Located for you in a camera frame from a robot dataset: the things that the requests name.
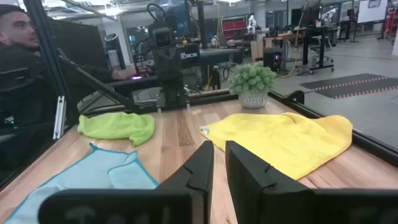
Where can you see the black cylindrical container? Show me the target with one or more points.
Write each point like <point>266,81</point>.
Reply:
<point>115,46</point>

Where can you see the yellow microfiber towel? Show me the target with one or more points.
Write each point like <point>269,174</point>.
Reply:
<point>280,140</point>

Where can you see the light blue teal-hemmed microfiber towel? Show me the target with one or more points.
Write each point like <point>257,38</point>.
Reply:
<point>77,174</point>

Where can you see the black computer tower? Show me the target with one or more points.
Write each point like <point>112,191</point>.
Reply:
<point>273,59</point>

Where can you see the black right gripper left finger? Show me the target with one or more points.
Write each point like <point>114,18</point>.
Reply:
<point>186,202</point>

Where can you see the silver metal bracket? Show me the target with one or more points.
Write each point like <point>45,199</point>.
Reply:
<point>59,118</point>

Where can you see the red tool cabinet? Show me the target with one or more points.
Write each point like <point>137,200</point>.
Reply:
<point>234,28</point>

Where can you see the artificial plant in white pot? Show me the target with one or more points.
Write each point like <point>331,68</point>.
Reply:
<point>252,81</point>

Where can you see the black standing desk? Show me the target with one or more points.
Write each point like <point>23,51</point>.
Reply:
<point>320,31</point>

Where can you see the black computer monitor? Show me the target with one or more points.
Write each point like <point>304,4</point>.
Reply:
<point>84,43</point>

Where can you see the black floor mat striped edge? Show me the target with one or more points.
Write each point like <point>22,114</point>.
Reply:
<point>363,90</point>
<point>342,81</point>

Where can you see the white whiteboard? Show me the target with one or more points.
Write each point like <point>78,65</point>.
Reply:
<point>372,11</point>

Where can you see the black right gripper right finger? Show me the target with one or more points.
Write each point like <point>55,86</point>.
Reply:
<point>264,199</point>

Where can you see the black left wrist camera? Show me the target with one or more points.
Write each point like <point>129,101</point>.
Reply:
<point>162,39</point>

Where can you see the lime green microfiber towel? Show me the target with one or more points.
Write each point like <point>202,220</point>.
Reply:
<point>118,126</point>

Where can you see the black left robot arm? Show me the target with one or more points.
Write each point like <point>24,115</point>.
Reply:
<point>172,96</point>

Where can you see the person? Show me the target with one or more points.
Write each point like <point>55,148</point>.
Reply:
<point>18,31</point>

